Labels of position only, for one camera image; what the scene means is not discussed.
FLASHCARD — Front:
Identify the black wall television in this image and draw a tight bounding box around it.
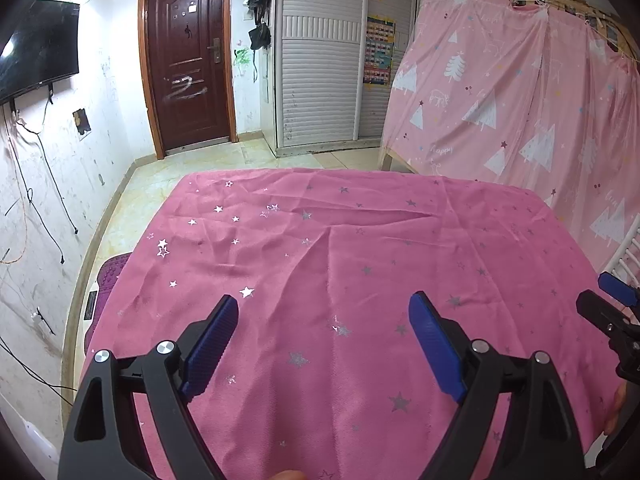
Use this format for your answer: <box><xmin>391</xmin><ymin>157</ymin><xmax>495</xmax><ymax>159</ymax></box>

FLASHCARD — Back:
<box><xmin>0</xmin><ymin>0</ymin><xmax>81</xmax><ymax>106</ymax></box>

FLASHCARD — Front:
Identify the purple floor mat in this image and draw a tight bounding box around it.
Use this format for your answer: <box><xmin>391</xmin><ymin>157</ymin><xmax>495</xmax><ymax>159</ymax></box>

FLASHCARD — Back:
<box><xmin>95</xmin><ymin>255</ymin><xmax>132</xmax><ymax>306</ymax></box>

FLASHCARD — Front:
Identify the small black hanging bag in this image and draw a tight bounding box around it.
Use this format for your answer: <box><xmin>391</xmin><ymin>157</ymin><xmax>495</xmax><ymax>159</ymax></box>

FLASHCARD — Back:
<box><xmin>248</xmin><ymin>22</ymin><xmax>272</xmax><ymax>51</ymax></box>

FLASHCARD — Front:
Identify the person's right hand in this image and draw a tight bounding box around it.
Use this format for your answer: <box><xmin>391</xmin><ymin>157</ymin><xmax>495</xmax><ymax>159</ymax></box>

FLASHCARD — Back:
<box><xmin>602</xmin><ymin>380</ymin><xmax>629</xmax><ymax>436</ymax></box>

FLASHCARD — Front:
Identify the dark red door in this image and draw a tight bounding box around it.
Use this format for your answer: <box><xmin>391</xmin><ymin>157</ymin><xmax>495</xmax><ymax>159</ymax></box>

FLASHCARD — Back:
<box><xmin>137</xmin><ymin>0</ymin><xmax>236</xmax><ymax>161</ymax></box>

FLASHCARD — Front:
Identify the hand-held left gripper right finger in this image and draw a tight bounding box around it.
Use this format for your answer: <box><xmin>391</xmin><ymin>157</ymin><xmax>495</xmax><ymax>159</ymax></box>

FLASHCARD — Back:
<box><xmin>407</xmin><ymin>290</ymin><xmax>586</xmax><ymax>480</ymax></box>

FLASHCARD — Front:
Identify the pink tree print curtain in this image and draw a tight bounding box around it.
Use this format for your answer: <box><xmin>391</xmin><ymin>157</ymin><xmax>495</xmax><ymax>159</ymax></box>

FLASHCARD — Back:
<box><xmin>380</xmin><ymin>0</ymin><xmax>640</xmax><ymax>271</ymax></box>

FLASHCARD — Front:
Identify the white metal chair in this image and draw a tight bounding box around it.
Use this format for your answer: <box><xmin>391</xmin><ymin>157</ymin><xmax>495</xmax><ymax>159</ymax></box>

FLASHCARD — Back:
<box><xmin>602</xmin><ymin>225</ymin><xmax>640</xmax><ymax>286</ymax></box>

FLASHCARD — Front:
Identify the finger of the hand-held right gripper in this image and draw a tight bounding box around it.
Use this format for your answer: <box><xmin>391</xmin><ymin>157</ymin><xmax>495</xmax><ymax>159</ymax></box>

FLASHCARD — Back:
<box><xmin>575</xmin><ymin>290</ymin><xmax>640</xmax><ymax>343</ymax></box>
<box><xmin>597</xmin><ymin>271</ymin><xmax>640</xmax><ymax>307</ymax></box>

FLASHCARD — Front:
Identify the white louvered wardrobe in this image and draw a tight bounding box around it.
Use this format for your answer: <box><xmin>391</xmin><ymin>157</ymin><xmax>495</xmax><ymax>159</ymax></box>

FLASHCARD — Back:
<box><xmin>272</xmin><ymin>0</ymin><xmax>421</xmax><ymax>157</ymax></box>

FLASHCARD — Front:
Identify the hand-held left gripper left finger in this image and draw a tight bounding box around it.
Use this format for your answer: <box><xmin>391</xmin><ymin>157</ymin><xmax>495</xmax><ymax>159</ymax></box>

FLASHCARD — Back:
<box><xmin>57</xmin><ymin>294</ymin><xmax>240</xmax><ymax>480</ymax></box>

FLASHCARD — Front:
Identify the pink star tablecloth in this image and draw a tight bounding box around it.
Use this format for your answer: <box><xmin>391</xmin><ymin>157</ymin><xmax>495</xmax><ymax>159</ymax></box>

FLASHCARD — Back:
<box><xmin>82</xmin><ymin>167</ymin><xmax>618</xmax><ymax>480</ymax></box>

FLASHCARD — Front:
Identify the black wall cable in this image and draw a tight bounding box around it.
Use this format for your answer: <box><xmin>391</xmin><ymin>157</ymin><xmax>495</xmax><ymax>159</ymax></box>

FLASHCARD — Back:
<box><xmin>10</xmin><ymin>110</ymin><xmax>79</xmax><ymax>235</ymax></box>

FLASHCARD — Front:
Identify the colourful wall poster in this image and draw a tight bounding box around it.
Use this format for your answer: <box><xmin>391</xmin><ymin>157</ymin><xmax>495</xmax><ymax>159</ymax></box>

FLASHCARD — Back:
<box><xmin>364</xmin><ymin>15</ymin><xmax>396</xmax><ymax>86</ymax></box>

